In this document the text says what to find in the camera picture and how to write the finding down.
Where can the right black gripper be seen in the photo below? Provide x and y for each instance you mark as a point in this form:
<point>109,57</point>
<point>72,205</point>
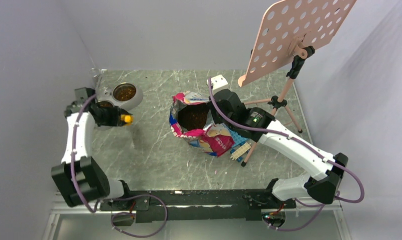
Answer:
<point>217,119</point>

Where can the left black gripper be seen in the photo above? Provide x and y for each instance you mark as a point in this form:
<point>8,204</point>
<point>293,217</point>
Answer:
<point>116,112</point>

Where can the yellow plastic scoop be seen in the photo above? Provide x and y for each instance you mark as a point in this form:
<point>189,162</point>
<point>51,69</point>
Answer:
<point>126,119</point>

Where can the pet food bag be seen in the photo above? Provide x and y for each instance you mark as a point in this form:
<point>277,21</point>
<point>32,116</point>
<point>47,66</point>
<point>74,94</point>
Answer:
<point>213,139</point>

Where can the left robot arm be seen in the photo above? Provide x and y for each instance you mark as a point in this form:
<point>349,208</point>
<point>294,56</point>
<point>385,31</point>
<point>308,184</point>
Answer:
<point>78,177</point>

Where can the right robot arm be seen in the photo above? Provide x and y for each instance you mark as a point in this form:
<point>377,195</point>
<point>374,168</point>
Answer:
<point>324,171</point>

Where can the grey double pet bowl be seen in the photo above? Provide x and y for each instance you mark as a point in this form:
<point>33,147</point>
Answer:
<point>125,95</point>

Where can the brown pet food kibble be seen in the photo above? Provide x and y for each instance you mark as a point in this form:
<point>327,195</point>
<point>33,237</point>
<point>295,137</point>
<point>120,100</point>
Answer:
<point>193,117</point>

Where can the blue building block plate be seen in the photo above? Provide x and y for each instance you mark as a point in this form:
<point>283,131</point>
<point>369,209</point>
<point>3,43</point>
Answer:
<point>237,139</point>

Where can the clear glass cup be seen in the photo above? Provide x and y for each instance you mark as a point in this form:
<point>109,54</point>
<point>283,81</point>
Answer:
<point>95,72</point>

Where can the beige blue toy block car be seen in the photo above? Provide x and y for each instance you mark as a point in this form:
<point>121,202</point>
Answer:
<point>236,154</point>

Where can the pink perforated music stand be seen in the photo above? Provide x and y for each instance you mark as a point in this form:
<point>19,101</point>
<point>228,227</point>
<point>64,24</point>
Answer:
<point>289,33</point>

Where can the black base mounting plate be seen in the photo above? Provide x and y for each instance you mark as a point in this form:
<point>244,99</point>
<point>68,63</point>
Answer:
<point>184,205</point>

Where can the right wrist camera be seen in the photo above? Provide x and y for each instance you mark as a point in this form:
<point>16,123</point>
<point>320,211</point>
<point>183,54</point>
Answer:
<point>218,83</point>

